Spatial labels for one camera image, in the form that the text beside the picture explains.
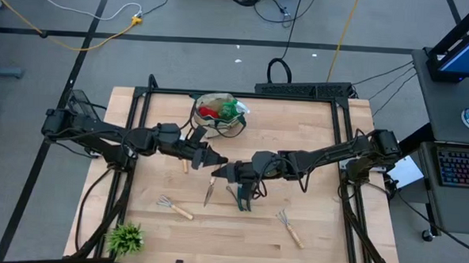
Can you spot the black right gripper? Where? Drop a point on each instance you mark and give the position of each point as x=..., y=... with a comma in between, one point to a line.
x=256, y=170

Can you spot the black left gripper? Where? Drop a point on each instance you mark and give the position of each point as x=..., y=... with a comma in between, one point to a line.
x=196, y=149

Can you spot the beige green gardening bag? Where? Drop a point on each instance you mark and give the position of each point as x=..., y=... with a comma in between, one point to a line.
x=212, y=128

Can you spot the red black gardening glove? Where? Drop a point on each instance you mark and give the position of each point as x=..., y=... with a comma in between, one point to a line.
x=208, y=112

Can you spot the green spray bottle white nozzle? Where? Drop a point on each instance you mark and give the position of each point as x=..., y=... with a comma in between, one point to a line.
x=229, y=109

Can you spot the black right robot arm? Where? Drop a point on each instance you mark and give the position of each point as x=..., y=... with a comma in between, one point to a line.
x=328, y=153

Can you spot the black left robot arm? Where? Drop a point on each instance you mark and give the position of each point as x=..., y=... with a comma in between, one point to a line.
x=99, y=131

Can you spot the green pruning shears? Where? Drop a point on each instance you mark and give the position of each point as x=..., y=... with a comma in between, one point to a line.
x=240, y=203

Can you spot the black perforated power box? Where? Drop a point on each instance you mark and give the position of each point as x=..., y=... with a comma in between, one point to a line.
x=300, y=88

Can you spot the small green artificial plant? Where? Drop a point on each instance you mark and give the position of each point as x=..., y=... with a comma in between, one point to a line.
x=124, y=239

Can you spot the black mesh electronics box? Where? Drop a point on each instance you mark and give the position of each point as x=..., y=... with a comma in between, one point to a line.
x=81, y=101

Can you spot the black caster wheel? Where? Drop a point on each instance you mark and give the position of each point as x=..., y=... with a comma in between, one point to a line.
x=427, y=235

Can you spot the grey desk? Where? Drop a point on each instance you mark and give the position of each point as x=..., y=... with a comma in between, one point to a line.
x=438, y=97

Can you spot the grey floor bar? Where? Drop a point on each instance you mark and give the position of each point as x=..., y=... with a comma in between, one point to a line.
x=3, y=73

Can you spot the backlit black keyboard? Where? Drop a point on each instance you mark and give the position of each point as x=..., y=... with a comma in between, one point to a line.
x=463, y=167

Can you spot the black aluminium table frame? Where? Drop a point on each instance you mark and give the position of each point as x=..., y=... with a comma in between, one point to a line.
x=299, y=97

